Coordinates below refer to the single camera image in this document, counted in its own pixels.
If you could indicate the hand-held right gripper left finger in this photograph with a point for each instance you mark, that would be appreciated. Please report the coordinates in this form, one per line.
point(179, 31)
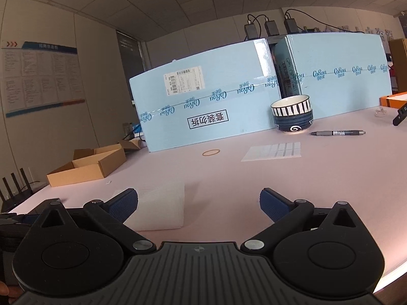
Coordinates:
point(124, 205)

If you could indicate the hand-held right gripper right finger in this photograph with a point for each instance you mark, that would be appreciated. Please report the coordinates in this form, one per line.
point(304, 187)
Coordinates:
point(270, 205)

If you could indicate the white foam bag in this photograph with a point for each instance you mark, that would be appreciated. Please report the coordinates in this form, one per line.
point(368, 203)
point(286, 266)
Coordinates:
point(159, 206)

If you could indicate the tan rubber band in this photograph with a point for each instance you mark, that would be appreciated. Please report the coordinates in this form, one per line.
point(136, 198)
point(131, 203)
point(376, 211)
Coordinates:
point(203, 152)

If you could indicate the black router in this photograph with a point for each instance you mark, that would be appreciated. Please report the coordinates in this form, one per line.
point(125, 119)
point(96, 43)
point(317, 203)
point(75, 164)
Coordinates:
point(12, 197)

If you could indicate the open cardboard box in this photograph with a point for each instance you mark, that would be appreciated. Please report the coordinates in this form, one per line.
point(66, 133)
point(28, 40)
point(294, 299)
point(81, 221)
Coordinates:
point(89, 171)

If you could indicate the white gridded paper slip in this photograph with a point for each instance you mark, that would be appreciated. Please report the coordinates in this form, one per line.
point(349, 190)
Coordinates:
point(270, 151)

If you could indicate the blue tissue pack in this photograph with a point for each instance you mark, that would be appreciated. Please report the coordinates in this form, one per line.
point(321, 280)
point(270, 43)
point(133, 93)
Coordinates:
point(136, 130)

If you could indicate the blue striped ceramic bowl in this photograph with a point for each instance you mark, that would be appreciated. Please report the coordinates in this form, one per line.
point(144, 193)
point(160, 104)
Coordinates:
point(292, 119)

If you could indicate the grey pen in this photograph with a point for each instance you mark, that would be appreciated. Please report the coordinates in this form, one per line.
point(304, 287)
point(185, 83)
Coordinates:
point(340, 132)

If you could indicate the labelled light blue carton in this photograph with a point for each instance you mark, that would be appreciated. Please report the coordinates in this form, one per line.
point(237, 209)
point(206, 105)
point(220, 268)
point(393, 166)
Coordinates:
point(206, 111)

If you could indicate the plain light blue carton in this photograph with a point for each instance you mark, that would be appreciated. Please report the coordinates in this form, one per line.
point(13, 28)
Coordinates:
point(343, 85)

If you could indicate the clear plastic piece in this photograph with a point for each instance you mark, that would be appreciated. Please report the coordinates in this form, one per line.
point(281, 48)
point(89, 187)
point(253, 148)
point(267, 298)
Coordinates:
point(380, 112)

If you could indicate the dark glass door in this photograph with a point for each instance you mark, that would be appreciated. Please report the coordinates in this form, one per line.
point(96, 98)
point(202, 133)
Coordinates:
point(128, 54)

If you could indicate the black plastic tool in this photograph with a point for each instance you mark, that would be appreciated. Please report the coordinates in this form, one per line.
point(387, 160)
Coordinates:
point(400, 114)

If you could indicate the orange box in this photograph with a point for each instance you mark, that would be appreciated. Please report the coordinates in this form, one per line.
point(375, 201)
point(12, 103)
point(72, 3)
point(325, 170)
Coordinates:
point(394, 101)

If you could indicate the black power adapter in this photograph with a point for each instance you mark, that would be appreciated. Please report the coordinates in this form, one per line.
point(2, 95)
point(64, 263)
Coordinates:
point(291, 26)
point(272, 28)
point(252, 29)

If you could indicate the brown cardboard carton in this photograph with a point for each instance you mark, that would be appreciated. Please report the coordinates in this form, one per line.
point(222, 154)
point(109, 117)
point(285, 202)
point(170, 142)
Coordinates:
point(399, 57)

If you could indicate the wall poster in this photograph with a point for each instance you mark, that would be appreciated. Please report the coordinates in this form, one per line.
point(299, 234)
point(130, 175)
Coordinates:
point(41, 76)

